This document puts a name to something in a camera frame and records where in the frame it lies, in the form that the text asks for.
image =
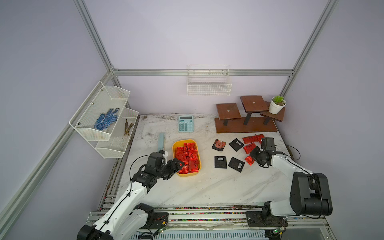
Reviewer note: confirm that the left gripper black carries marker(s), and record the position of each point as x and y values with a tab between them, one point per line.
173	169

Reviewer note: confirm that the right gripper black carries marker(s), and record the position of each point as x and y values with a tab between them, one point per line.
252	154

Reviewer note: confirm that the red foil tea bag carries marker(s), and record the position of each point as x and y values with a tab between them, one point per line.
249	148
250	139
260	137
249	160

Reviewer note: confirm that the black barcode tea bag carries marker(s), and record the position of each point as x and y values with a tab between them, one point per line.
220	162
236	144

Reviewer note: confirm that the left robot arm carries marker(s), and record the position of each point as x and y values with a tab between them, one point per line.
113	225

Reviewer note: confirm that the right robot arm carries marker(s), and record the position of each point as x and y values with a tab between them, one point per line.
309	194

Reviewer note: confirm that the red foil tea bags pile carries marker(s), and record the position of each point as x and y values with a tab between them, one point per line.
187	157

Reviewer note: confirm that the yellow storage box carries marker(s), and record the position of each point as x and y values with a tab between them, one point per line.
186	159

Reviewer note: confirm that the light blue stapler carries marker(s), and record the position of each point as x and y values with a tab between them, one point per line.
161	142

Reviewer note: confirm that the light blue calculator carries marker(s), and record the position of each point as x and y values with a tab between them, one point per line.
186	124

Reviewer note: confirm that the brown wooden tiered stand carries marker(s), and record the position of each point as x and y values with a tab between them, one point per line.
258	119

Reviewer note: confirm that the small potted green plant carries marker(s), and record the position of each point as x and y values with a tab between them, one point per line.
277	104

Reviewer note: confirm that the wooden clothespins bundle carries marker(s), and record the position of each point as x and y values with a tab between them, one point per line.
128	126

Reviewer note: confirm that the lower white mesh shelf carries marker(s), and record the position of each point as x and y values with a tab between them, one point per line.
116	147

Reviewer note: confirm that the white mesh shelf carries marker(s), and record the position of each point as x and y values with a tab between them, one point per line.
101	99
116	147

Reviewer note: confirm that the blue dotted work glove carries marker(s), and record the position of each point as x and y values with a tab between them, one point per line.
104	121

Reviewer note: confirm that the upper white mesh shelf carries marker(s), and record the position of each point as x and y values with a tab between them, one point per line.
101	99

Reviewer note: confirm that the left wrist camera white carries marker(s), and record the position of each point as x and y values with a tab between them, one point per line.
165	156

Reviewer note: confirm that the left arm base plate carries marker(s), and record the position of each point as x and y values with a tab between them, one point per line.
153	220

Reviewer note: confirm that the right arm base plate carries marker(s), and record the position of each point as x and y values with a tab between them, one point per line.
264	218

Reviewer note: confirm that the white wire wall basket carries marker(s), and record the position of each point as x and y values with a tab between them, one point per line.
208	85

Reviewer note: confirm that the aluminium frame rail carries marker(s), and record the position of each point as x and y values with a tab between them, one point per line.
185	72

